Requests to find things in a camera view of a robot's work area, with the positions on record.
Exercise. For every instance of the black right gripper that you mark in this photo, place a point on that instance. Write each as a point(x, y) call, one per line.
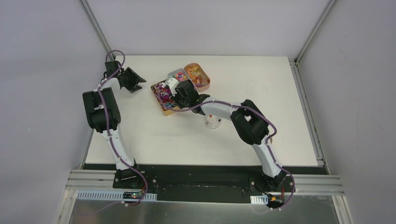
point(175, 98)

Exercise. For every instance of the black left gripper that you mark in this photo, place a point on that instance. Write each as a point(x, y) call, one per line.
point(130, 80)

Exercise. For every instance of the yellow tin of lollipops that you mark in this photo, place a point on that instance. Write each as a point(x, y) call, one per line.
point(168, 108)

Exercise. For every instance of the purple plastic scoop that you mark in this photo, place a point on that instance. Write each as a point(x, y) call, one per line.
point(165, 94)

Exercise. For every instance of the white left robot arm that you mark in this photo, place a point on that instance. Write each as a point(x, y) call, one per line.
point(103, 116)

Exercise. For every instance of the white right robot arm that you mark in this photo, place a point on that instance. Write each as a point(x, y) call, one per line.
point(250, 124)

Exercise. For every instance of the pink tin of gummy candies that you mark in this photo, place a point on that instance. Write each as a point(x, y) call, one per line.
point(198, 77)

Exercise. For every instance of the clear plastic cup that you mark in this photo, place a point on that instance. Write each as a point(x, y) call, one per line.
point(212, 122)

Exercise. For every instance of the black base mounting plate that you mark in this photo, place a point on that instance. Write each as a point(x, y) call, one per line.
point(213, 194)

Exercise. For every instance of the left controller board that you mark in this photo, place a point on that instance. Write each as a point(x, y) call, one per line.
point(133, 195)

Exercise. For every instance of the controller board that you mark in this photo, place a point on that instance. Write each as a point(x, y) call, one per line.
point(275, 203)
point(133, 195)

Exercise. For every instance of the right controller board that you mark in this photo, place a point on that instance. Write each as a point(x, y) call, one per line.
point(275, 203)

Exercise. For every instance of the aluminium frame post left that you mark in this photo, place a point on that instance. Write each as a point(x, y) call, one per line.
point(95, 25)

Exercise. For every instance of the aluminium frame post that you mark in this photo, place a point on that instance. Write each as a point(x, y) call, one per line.
point(315, 30)
point(95, 25)

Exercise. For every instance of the aluminium frame post right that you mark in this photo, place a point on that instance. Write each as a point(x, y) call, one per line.
point(315, 30)

